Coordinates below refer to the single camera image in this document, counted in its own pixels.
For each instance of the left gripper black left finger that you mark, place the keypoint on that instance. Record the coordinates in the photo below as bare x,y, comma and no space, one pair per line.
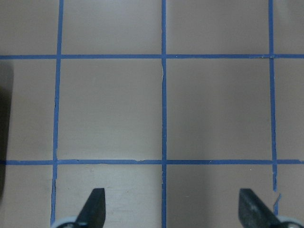
92,214

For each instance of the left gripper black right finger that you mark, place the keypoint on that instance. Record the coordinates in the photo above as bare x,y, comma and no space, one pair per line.
253,213

